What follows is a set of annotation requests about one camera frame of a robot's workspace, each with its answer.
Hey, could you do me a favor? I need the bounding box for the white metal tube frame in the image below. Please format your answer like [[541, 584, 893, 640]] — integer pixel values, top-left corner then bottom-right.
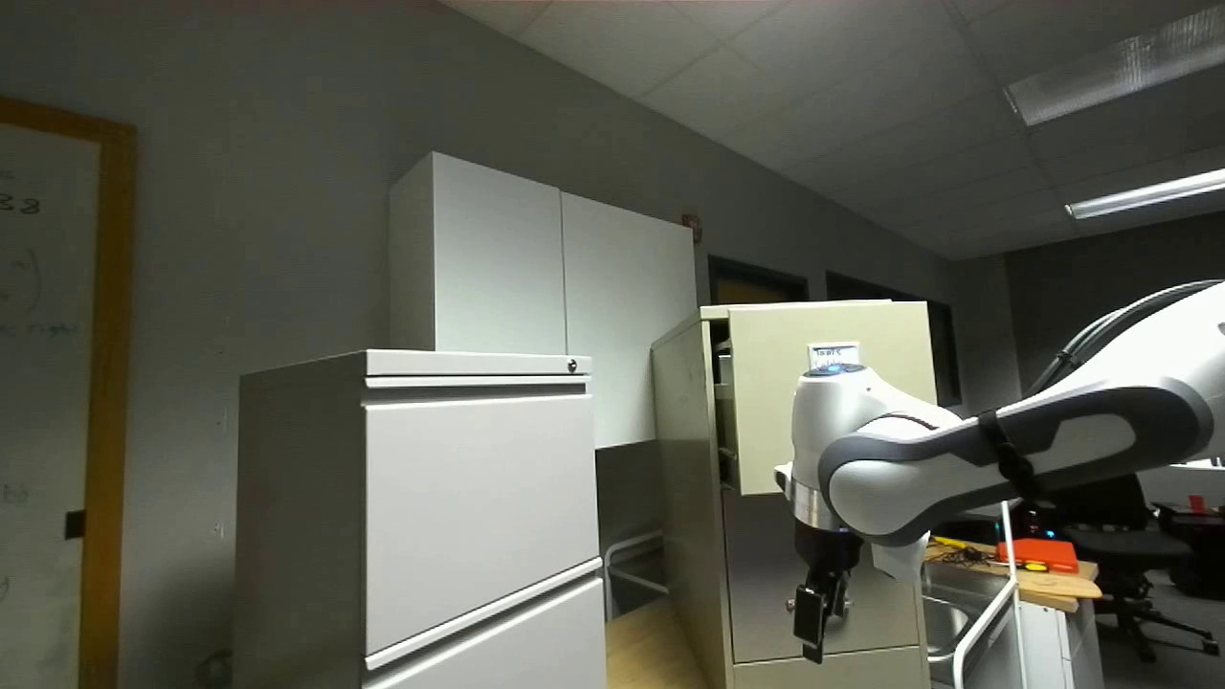
[[924, 497, 1026, 689]]

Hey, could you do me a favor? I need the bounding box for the grey lateral file cabinet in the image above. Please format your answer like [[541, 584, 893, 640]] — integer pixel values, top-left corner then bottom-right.
[[235, 349, 612, 689]]

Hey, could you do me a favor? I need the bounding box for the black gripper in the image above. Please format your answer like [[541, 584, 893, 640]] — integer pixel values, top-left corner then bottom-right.
[[790, 520, 864, 666]]

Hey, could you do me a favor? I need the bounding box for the white wall cabinet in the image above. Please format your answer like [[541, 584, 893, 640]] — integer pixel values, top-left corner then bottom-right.
[[388, 147, 704, 450]]

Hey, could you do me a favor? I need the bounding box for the orange tool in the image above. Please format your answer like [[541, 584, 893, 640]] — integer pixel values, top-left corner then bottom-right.
[[993, 535, 1085, 579]]

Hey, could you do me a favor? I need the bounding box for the narrow bright ceiling light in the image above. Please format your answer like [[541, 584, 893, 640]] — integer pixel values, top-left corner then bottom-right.
[[1060, 165, 1225, 227]]

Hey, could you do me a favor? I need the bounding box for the beige plain-front cabinet drawer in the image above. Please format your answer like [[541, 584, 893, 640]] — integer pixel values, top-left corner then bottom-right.
[[700, 298, 943, 497]]

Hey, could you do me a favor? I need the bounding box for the beige drawer with metal handle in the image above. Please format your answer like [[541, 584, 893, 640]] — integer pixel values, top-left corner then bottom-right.
[[725, 489, 929, 666]]

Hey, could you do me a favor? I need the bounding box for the black office chair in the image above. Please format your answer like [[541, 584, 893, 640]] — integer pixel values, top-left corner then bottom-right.
[[1064, 469, 1225, 666]]

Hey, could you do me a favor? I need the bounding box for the beige vertical filing cabinet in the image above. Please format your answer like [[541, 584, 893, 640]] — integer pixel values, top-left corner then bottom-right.
[[651, 298, 943, 689]]

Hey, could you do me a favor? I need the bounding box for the wide ceiling light panel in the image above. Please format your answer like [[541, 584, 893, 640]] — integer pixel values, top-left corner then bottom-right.
[[1003, 2, 1225, 131]]

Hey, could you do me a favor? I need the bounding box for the whiteboard with wooden frame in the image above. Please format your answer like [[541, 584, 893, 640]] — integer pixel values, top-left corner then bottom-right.
[[0, 91, 142, 689]]

